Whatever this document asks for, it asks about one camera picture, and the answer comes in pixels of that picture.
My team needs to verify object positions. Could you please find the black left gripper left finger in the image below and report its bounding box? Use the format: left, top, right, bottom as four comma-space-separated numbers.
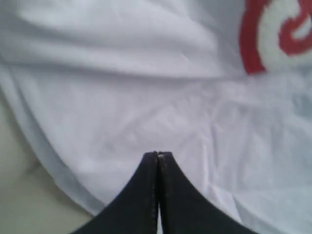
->
74, 152, 158, 234

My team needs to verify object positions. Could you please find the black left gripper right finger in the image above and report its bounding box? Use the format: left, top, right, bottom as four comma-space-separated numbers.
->
158, 152, 253, 234

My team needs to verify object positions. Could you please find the white t-shirt red lettering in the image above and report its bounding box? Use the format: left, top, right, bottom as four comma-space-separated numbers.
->
0, 0, 312, 234

